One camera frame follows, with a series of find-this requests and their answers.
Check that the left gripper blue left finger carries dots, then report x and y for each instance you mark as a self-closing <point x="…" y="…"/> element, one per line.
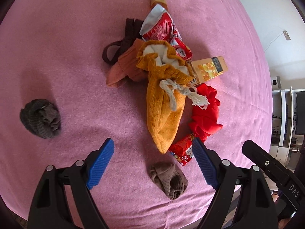
<point x="97" y="162"/>

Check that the gold cardboard box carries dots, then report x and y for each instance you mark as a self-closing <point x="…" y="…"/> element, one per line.
<point x="207" y="69"/>

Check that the red snack wrapper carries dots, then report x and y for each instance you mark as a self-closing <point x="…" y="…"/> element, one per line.
<point x="182" y="150"/>

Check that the red cloth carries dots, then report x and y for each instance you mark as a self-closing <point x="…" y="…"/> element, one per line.
<point x="204" y="121"/>

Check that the amber perfume bottle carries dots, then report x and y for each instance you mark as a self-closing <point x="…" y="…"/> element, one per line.
<point x="162" y="3"/>

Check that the dark grey balled sock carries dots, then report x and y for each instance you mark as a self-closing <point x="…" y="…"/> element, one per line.
<point x="41" y="118"/>

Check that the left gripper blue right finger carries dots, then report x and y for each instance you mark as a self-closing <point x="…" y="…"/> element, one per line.
<point x="208" y="161"/>

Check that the white shelf unit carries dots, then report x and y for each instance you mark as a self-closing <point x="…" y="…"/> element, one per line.
<point x="287" y="133"/>

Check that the brown balled sock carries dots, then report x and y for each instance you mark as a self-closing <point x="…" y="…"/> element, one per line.
<point x="169" y="178"/>

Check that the orange drawstring pouch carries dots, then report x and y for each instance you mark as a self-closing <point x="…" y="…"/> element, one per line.
<point x="168" y="88"/>

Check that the red white chip bag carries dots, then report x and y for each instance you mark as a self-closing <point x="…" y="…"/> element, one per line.
<point x="159" y="25"/>

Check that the salmon pink cloth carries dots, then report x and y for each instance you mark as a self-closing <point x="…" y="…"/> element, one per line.
<point x="126" y="67"/>

